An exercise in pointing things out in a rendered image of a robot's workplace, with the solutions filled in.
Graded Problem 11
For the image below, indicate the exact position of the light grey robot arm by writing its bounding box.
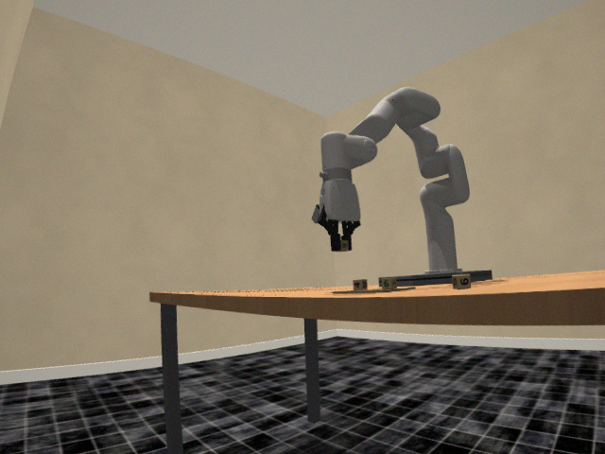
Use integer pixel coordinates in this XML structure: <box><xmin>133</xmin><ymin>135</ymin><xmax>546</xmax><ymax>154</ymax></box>
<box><xmin>320</xmin><ymin>87</ymin><xmax>470</xmax><ymax>274</ymax></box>

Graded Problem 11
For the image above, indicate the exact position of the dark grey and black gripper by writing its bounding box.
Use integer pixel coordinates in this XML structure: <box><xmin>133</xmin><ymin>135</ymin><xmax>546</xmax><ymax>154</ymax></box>
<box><xmin>318</xmin><ymin>178</ymin><xmax>361</xmax><ymax>252</ymax></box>

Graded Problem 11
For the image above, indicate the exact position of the beige letter block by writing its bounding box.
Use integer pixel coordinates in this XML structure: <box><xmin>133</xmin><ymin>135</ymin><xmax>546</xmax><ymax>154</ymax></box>
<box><xmin>353</xmin><ymin>279</ymin><xmax>368</xmax><ymax>290</ymax></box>
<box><xmin>452</xmin><ymin>274</ymin><xmax>471</xmax><ymax>289</ymax></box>
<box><xmin>382</xmin><ymin>277</ymin><xmax>397</xmax><ymax>289</ymax></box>
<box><xmin>335</xmin><ymin>240</ymin><xmax>349</xmax><ymax>252</ymax></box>

